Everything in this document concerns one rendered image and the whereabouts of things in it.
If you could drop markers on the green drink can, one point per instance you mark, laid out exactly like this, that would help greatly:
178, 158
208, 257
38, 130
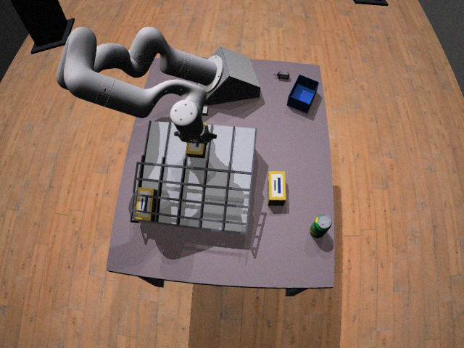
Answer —
320, 226

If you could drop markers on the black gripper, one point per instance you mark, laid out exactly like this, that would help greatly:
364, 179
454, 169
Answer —
202, 139

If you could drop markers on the yellow carton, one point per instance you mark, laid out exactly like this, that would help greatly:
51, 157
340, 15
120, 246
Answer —
276, 188
146, 204
196, 150

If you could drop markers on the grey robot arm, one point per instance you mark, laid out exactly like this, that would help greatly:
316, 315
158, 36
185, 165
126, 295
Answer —
76, 74

